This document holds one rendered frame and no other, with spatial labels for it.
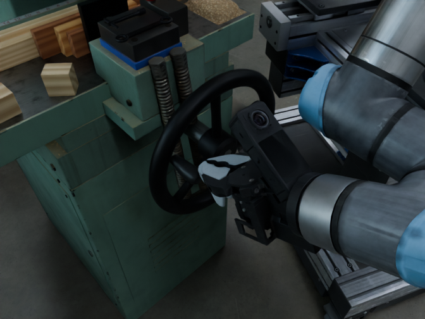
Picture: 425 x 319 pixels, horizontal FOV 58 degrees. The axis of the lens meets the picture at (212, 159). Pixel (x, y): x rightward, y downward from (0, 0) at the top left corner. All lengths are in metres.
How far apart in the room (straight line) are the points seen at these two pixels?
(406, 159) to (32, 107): 0.53
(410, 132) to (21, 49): 0.63
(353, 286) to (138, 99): 0.86
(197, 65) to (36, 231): 1.17
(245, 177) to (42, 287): 1.17
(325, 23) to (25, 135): 0.88
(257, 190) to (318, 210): 0.09
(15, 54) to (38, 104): 0.13
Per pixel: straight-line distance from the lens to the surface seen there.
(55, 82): 0.66
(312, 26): 1.19
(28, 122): 0.65
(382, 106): 0.42
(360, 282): 1.24
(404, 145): 0.41
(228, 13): 0.85
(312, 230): 0.38
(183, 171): 0.55
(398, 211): 0.34
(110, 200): 0.86
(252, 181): 0.43
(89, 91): 0.67
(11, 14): 0.99
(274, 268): 1.46
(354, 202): 0.35
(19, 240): 1.67
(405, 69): 0.43
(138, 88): 0.60
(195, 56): 0.65
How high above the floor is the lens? 1.28
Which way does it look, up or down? 47 degrees down
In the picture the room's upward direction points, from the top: straight up
